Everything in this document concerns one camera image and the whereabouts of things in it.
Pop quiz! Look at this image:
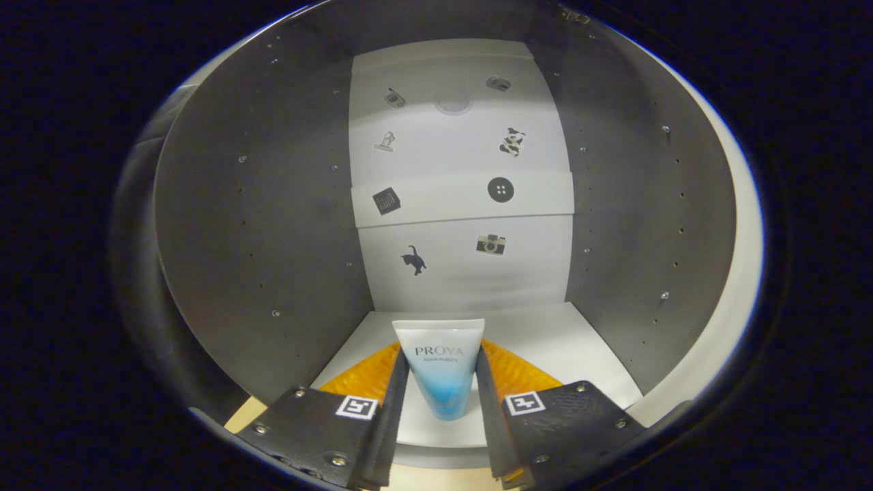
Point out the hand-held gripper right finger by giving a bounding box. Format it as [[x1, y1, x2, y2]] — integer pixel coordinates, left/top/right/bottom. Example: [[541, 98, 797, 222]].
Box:
[[475, 339, 647, 490]]

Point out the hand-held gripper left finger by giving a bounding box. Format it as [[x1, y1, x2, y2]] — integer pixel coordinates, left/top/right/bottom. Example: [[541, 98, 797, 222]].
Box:
[[235, 341, 410, 490]]

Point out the white and blue tube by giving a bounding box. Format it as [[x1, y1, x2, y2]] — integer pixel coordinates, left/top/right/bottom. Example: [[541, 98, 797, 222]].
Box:
[[392, 318, 486, 421]]

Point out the grey cabinet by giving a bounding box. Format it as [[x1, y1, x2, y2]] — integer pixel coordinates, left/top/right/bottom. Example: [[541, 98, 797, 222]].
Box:
[[153, 0, 739, 471]]

